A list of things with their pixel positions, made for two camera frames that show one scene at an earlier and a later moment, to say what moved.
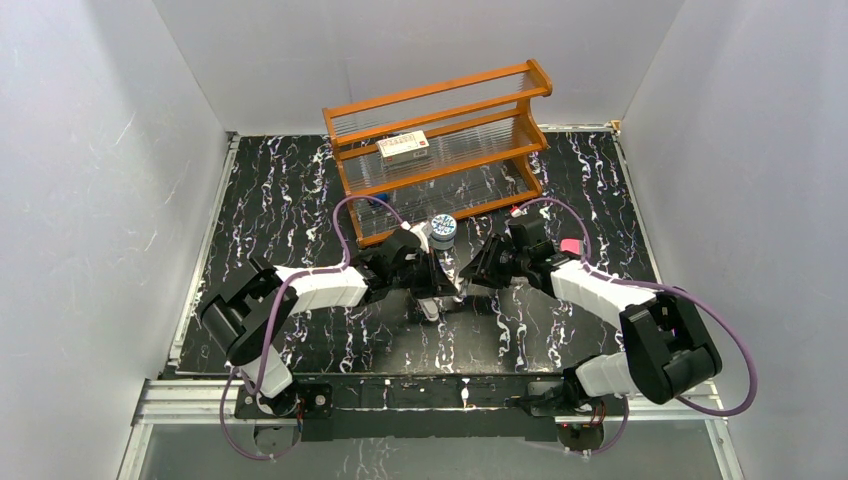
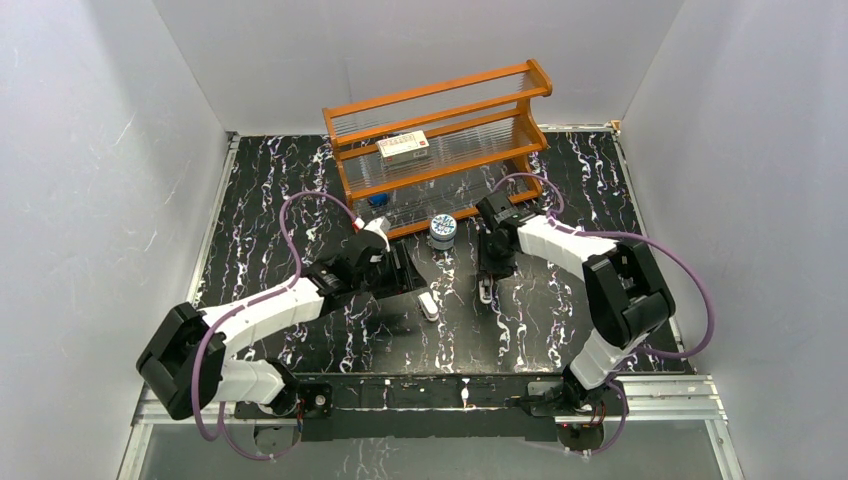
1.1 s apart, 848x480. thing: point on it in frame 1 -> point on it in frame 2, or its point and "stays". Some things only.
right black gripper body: (500, 261) -> (492, 259)
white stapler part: (430, 308) stays
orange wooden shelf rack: (455, 147) stays
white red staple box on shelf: (403, 148) stays
